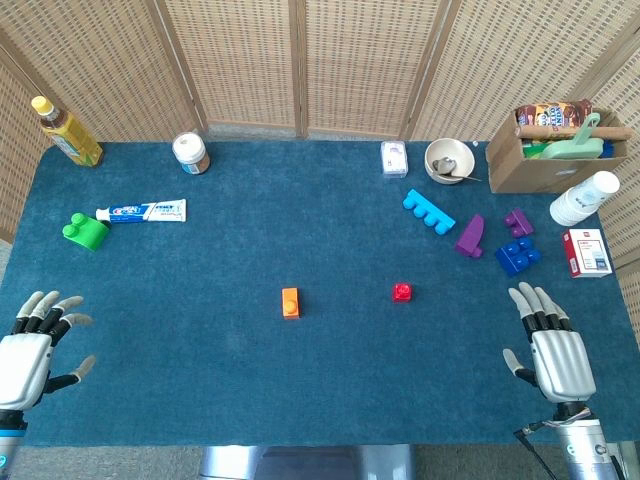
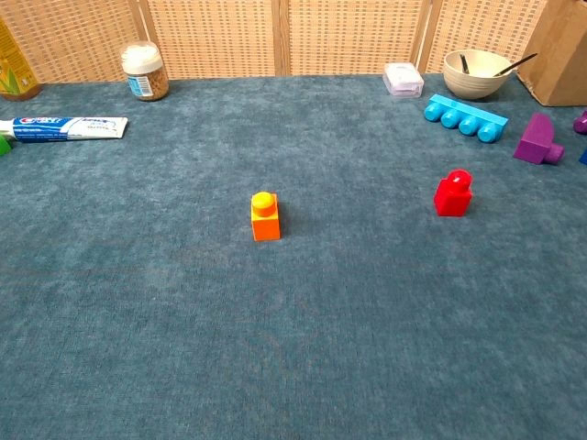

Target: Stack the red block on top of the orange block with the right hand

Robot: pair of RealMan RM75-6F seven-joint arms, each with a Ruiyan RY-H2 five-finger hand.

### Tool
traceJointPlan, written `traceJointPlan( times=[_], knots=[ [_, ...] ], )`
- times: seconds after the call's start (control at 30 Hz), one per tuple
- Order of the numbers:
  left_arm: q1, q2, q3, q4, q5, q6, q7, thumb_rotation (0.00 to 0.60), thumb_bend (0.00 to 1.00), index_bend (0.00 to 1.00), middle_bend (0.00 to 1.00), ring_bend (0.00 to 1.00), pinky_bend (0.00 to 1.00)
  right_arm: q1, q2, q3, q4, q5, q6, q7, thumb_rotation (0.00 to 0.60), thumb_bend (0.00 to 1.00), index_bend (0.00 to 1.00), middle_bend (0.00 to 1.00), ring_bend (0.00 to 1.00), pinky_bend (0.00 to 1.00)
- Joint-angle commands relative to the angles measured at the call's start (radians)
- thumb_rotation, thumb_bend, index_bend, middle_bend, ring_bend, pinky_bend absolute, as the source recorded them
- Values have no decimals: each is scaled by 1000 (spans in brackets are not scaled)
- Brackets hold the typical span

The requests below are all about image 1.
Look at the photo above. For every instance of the woven folding screen panel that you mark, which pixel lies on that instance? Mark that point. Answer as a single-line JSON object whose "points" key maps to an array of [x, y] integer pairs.
{"points": [[15, 150], [235, 55], [370, 55], [525, 50], [625, 220], [100, 60]]}

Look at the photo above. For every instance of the small purple block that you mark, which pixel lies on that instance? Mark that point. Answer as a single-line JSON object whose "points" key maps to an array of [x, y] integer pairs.
{"points": [[519, 224]]}

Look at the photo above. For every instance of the white lidded jar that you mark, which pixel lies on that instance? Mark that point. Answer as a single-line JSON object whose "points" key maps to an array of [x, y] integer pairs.
{"points": [[191, 152]]}

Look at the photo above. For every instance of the green yellow packet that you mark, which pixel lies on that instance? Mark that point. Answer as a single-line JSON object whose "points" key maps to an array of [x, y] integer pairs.
{"points": [[532, 149]]}

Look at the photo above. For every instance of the purple toy block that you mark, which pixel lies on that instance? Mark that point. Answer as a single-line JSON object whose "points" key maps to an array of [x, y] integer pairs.
{"points": [[471, 235]]}

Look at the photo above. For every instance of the white blue toothpaste tube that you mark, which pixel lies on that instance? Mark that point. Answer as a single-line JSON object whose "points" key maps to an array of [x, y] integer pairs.
{"points": [[150, 211]]}

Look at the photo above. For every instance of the grey robot torso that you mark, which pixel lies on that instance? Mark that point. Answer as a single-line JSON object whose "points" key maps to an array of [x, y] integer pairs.
{"points": [[305, 462]]}

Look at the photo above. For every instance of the blue brush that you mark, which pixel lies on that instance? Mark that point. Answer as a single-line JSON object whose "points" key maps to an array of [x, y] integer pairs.
{"points": [[612, 149]]}

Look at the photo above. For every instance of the brown cardboard tube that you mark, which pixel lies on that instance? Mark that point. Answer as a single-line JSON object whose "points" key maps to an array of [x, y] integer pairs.
{"points": [[617, 133]]}

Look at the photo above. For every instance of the orange block yellow stud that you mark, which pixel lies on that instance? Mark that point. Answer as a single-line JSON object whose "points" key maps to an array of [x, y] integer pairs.
{"points": [[291, 304]]}

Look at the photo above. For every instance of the small clear plastic box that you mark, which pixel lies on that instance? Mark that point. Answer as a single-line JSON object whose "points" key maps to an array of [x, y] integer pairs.
{"points": [[394, 159]]}

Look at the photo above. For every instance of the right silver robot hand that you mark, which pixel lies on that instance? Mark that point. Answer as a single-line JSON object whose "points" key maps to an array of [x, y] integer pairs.
{"points": [[562, 365]]}

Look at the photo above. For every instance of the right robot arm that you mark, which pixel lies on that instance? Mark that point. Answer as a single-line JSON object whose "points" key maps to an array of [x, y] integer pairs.
{"points": [[582, 445]]}

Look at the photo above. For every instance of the cardboard box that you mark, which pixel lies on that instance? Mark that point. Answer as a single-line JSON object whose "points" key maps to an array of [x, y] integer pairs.
{"points": [[540, 172]]}

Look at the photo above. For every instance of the blue toy block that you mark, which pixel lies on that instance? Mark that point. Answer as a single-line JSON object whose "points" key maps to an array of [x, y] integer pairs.
{"points": [[515, 257]]}

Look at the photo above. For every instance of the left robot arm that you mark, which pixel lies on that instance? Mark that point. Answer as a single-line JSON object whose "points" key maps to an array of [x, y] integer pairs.
{"points": [[7, 440]]}

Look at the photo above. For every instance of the red toy block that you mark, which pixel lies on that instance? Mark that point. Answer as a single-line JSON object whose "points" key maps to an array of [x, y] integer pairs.
{"points": [[402, 293]]}

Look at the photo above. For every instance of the metal spoon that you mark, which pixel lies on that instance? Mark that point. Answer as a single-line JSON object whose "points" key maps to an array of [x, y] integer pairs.
{"points": [[446, 164]]}

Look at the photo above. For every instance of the beige bowl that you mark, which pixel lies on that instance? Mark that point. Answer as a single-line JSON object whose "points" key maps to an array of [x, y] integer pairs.
{"points": [[462, 155]]}

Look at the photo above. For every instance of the green toy block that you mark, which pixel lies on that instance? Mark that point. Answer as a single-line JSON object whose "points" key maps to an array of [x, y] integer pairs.
{"points": [[85, 235]]}

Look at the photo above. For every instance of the blue toy pieces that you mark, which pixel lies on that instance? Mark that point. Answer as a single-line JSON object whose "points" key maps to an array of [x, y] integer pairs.
{"points": [[430, 212]]}

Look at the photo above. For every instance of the blue table mat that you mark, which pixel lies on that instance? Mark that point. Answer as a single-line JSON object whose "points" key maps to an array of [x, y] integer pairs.
{"points": [[320, 240]]}

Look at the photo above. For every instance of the brown snack bag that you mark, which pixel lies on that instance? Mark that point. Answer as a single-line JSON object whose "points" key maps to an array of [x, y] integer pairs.
{"points": [[555, 114]]}

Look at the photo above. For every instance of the stack of paper cups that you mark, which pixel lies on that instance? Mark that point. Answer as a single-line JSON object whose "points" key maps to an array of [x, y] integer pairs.
{"points": [[582, 197]]}

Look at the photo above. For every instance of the green brush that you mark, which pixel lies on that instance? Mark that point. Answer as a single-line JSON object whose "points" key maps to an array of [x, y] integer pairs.
{"points": [[572, 147]]}

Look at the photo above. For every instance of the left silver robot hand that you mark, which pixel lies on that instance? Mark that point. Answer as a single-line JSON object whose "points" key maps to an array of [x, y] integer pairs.
{"points": [[25, 365]]}

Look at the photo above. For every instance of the red white carton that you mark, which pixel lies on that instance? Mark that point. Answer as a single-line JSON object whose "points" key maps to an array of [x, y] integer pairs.
{"points": [[590, 252]]}

